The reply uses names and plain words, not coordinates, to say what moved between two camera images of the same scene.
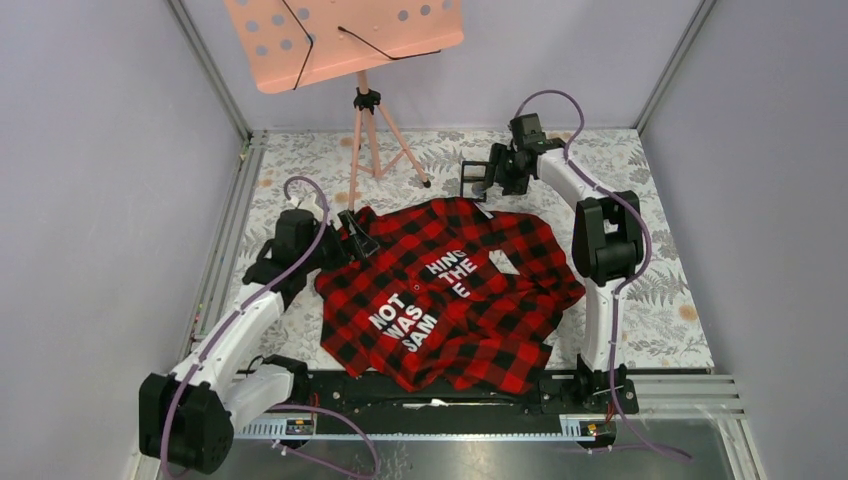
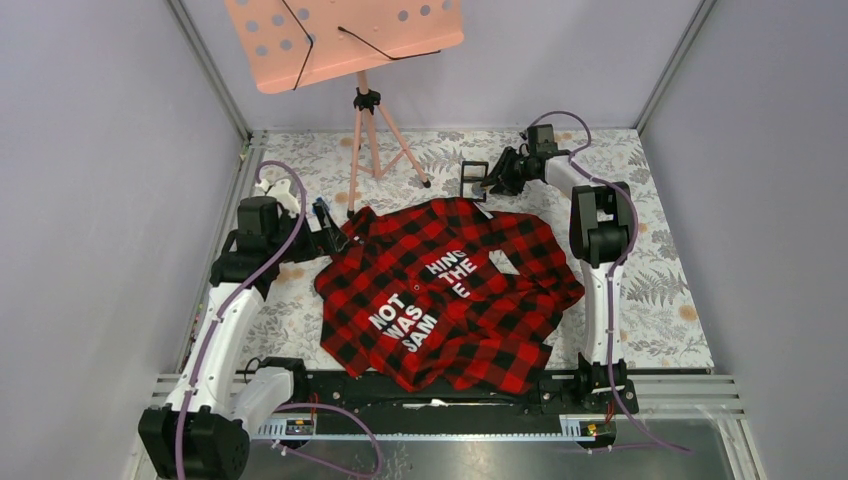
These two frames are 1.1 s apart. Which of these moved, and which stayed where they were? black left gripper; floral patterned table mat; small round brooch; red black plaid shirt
Moved: black left gripper
Stayed: floral patterned table mat; red black plaid shirt; small round brooch
